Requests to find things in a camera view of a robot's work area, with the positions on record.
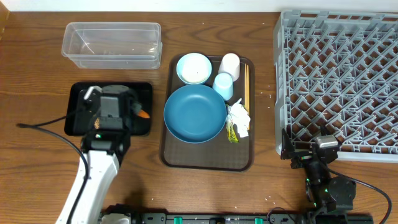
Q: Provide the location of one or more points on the dark blue plate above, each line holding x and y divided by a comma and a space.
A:
195, 113

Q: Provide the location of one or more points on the light blue bowl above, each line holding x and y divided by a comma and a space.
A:
181, 62

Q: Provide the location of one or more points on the white rice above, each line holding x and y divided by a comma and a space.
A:
194, 69

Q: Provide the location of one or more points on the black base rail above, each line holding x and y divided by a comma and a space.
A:
119, 214

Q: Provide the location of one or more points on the wooden chopstick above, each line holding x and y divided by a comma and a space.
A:
248, 95
246, 82

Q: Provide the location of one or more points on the grey dishwasher rack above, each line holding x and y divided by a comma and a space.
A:
338, 70

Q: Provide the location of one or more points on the clear plastic bin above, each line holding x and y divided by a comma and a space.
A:
113, 45

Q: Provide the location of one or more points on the brown serving tray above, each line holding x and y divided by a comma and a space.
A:
218, 153

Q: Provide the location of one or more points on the left wooden chopstick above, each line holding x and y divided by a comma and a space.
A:
246, 82

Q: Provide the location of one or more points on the orange carrot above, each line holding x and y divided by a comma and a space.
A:
143, 114

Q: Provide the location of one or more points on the brown food scrap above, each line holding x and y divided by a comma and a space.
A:
97, 123

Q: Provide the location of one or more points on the black plastic tray bin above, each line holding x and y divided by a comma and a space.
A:
78, 124

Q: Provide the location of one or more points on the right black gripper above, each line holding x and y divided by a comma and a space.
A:
301, 157

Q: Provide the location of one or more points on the yellow green snack wrapper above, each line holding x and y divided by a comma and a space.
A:
229, 127

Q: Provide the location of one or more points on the light blue plastic cup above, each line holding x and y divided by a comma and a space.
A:
223, 85

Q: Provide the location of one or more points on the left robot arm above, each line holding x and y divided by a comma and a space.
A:
103, 146

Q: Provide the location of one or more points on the pink plastic cup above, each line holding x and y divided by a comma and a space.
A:
230, 64

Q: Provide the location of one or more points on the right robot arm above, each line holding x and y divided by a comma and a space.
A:
332, 196

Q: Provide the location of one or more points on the right wooden chopstick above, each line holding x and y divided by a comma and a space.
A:
248, 95

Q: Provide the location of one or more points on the crumpled white tissue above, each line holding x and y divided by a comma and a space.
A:
240, 117

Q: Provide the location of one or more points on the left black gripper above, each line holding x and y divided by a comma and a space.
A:
135, 106

